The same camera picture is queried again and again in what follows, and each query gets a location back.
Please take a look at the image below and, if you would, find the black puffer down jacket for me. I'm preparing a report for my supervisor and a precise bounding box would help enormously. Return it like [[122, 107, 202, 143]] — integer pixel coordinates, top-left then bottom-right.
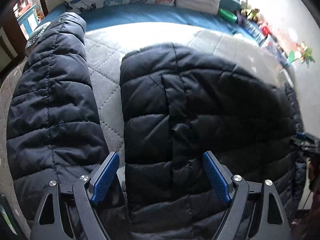
[[6, 11, 308, 240]]

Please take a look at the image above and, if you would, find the colourful pinwheel flower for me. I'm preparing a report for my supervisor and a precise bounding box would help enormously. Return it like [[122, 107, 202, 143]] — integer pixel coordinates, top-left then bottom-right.
[[287, 42, 315, 67]]

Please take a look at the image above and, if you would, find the yellow green plush toy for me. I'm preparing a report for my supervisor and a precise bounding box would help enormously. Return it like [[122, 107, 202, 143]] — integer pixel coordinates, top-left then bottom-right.
[[247, 8, 260, 23]]

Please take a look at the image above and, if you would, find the blue sofa bed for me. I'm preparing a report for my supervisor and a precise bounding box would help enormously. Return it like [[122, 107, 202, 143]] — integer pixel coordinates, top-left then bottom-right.
[[24, 0, 291, 68]]

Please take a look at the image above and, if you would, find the black white plush toy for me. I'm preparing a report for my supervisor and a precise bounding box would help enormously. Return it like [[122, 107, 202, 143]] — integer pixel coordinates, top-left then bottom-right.
[[240, 0, 251, 17]]

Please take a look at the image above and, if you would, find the green plastic bowl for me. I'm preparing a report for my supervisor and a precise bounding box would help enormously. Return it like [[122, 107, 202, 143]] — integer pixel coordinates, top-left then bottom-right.
[[218, 9, 238, 23]]

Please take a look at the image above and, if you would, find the grey star quilted mattress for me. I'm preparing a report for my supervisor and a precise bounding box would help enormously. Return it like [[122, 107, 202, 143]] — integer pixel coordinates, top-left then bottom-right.
[[0, 22, 296, 230]]

